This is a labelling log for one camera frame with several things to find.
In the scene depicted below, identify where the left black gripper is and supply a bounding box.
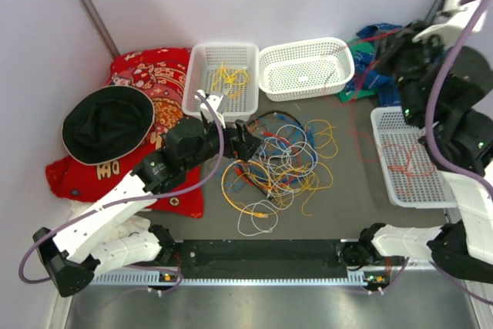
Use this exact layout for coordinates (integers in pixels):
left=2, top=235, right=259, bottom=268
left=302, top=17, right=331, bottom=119
left=183, top=114, right=263, bottom=172

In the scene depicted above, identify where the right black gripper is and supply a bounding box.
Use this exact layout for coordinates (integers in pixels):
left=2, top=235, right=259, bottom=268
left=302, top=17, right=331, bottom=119
left=366, top=18, right=444, bottom=125

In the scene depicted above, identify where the thin yellow wire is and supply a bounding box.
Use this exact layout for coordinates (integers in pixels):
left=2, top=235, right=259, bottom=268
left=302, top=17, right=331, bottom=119
left=265, top=119, right=340, bottom=217

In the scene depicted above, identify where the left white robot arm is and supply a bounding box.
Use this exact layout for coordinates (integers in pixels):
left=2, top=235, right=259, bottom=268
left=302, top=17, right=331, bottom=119
left=33, top=117, right=262, bottom=297

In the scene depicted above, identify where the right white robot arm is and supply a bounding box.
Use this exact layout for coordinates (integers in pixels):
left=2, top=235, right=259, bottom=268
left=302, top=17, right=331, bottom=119
left=359, top=21, right=492, bottom=283

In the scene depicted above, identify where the blue plaid cloth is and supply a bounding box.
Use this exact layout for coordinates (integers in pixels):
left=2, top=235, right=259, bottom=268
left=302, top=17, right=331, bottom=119
left=337, top=23, right=401, bottom=107

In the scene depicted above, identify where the green cloth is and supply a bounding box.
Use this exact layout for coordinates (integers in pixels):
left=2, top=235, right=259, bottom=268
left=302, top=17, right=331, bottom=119
left=337, top=39, right=393, bottom=102

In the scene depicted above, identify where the left white plastic basket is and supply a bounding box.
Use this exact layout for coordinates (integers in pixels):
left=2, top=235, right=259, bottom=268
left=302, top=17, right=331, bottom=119
left=182, top=42, right=260, bottom=122

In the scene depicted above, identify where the white plastic basket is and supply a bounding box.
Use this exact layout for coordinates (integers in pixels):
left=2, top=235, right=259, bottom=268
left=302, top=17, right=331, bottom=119
left=182, top=42, right=260, bottom=122
left=371, top=106, right=457, bottom=209
left=259, top=37, right=355, bottom=102

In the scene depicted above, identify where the middle white plastic basket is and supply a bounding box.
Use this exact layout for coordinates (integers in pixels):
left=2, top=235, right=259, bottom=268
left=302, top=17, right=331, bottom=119
left=259, top=37, right=355, bottom=102

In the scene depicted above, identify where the red patterned cloth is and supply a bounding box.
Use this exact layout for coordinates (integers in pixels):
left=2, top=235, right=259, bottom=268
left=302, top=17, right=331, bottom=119
left=45, top=48, right=190, bottom=203

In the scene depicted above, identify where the right white plastic basket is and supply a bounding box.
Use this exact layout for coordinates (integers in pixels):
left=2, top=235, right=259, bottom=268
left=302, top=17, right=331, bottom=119
left=371, top=106, right=457, bottom=209

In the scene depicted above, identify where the white cloth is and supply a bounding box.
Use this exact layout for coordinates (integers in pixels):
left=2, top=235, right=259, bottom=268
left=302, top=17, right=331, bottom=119
left=68, top=200, right=151, bottom=243

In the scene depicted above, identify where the black round hat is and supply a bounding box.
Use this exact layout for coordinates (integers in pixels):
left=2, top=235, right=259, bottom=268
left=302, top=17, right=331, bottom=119
left=61, top=86, right=155, bottom=166

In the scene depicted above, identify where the thick red ethernet cable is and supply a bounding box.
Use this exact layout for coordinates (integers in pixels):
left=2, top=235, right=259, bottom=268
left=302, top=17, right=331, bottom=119
left=233, top=132, right=305, bottom=199

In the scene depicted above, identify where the black cable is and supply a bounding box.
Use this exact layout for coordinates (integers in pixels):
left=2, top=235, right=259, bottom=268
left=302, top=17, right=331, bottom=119
left=234, top=109, right=305, bottom=201

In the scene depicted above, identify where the thin white wire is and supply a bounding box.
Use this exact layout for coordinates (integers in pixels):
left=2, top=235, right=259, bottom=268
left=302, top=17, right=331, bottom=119
left=236, top=124, right=320, bottom=237

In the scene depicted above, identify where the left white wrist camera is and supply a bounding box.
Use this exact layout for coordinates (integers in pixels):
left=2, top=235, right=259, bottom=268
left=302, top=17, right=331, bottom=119
left=195, top=89, right=229, bottom=128

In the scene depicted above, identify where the thick blue ethernet cable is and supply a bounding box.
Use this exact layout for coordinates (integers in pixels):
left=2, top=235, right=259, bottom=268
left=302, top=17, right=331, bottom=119
left=238, top=112, right=320, bottom=187

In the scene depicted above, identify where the thick yellow ethernet cable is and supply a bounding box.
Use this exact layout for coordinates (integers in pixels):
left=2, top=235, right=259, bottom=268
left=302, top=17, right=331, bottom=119
left=221, top=159, right=278, bottom=218

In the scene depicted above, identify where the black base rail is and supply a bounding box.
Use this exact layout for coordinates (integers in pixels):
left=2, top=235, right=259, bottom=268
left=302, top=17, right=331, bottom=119
left=177, top=240, right=347, bottom=278

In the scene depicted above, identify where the slotted aluminium cable duct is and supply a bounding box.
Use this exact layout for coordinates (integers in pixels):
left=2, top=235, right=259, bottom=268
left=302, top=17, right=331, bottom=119
left=90, top=269, right=387, bottom=287

